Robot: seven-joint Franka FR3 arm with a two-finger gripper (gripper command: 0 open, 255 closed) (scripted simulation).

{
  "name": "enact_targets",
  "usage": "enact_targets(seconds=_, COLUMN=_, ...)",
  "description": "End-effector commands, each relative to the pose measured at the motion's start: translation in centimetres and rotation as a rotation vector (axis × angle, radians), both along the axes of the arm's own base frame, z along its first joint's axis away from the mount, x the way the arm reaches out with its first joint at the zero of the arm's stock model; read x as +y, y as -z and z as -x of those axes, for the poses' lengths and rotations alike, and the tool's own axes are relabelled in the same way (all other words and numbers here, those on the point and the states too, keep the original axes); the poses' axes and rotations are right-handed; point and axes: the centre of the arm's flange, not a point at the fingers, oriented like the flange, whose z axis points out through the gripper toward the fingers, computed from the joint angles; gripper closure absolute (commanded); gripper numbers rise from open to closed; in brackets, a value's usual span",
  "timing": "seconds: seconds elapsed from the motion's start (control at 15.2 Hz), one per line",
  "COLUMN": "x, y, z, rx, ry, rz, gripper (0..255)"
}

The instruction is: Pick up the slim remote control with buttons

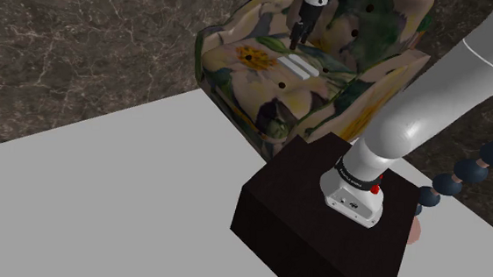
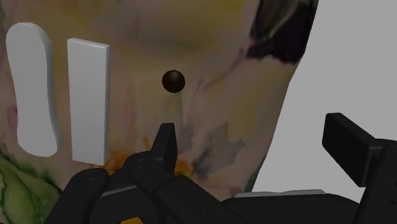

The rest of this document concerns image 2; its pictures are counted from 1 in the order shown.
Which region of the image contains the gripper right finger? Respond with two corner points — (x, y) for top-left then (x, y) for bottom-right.
(321, 112), (397, 224)

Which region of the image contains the white rectangular remote control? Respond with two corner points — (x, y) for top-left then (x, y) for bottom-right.
(67, 38), (111, 166)

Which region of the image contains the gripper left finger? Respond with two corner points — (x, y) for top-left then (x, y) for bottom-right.
(46, 122), (249, 224)

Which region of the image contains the dark brown ball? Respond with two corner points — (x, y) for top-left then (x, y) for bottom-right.
(161, 69), (186, 94)

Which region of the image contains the colourful patterned bed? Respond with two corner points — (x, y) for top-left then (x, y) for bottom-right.
(0, 0), (320, 224)

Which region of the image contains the white curved remote control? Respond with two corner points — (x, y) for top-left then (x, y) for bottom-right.
(5, 22), (62, 158)

